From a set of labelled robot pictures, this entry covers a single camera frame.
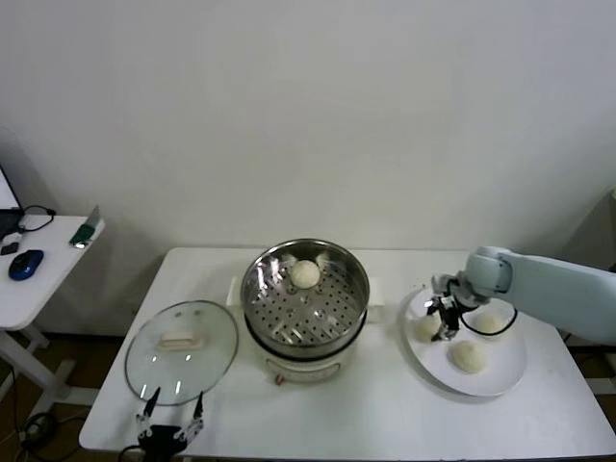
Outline white round plate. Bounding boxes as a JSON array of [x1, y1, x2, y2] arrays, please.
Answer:
[[402, 284, 528, 398]]

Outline perforated steel steamer basket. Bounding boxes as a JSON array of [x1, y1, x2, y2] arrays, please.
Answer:
[[225, 238, 387, 348]]

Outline white steamed baozi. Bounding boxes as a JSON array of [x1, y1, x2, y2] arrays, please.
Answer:
[[290, 259, 321, 290], [414, 315, 442, 344], [448, 340, 488, 374], [474, 312, 507, 343]]

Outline thin black desk cable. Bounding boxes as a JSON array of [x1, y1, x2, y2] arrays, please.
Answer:
[[18, 205, 58, 236]]

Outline white side desk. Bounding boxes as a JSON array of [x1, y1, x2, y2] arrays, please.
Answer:
[[0, 215, 107, 408]]

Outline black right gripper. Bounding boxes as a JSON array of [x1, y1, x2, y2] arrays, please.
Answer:
[[424, 290, 470, 345]]

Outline round glass pot lid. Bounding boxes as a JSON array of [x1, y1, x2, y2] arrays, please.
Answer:
[[124, 300, 241, 408]]

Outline black floor cables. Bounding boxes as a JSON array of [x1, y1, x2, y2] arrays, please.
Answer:
[[16, 411, 92, 447]]

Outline green and white utility knife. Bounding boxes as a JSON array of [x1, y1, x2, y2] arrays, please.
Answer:
[[69, 205, 106, 250]]

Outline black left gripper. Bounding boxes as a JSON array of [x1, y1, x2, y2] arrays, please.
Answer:
[[135, 387, 207, 462]]

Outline white electric cooker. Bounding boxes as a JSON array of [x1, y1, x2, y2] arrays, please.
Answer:
[[243, 307, 381, 386]]

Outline blue computer mouse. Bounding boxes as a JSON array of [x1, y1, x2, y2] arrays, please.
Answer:
[[8, 249, 45, 281]]

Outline laptop screen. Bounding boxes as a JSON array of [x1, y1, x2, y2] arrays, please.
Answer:
[[0, 163, 25, 242]]

